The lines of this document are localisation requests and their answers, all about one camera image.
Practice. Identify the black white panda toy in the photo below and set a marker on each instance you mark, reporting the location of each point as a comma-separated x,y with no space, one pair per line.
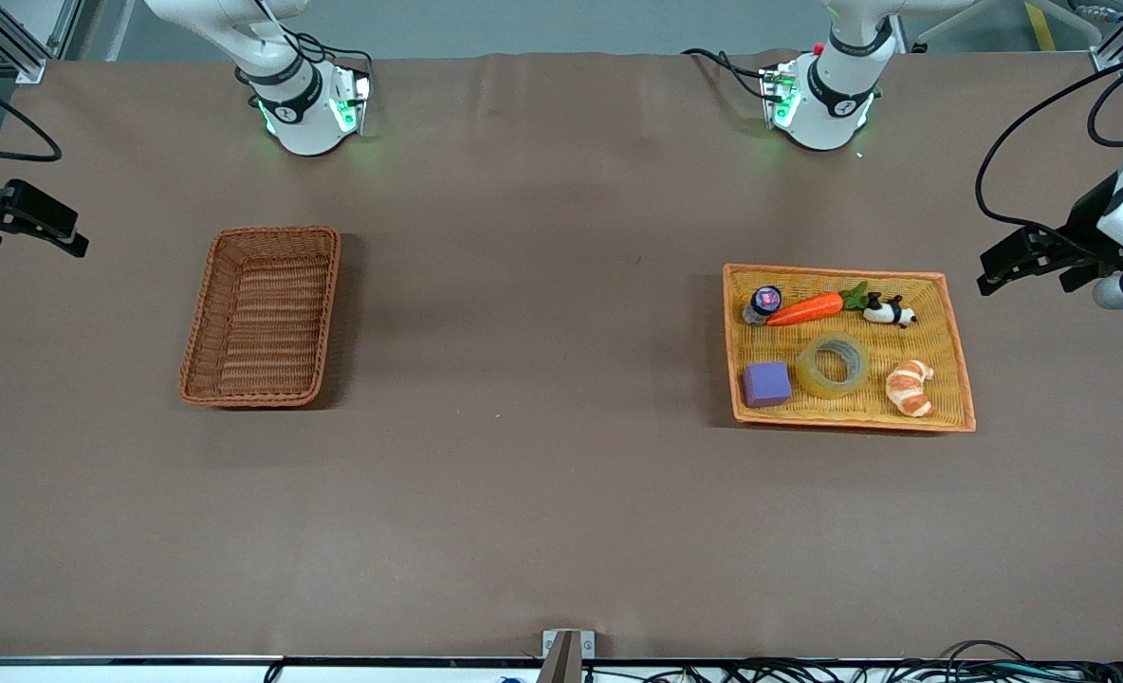
889,311

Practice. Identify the croissant toy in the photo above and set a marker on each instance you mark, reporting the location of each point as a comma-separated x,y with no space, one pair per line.
908,389

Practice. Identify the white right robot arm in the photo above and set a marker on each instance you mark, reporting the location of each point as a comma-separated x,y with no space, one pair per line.
301,114

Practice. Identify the grey metal bracket post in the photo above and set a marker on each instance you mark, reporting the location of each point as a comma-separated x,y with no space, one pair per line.
566,655

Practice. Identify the orange wicker tray basket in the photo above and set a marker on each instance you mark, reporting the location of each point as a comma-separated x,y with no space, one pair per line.
931,341

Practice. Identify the purple cube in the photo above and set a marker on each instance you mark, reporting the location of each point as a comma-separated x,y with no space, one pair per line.
766,384

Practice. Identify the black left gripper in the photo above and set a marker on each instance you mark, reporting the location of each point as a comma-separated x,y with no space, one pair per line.
1082,225

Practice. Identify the clear yellowish tape roll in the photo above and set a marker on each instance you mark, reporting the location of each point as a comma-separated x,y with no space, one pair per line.
813,379

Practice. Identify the small jar with dark lid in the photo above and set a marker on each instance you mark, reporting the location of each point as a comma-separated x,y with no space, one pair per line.
765,302

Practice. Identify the brown table cover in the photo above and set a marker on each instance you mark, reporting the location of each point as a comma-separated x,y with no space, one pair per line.
561,522

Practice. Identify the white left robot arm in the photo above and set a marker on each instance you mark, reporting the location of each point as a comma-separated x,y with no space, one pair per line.
827,104

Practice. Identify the brown wicker basket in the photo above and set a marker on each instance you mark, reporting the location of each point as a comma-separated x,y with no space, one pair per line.
263,323

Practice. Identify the orange carrot toy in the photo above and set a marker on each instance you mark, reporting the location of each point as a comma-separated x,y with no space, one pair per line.
808,308

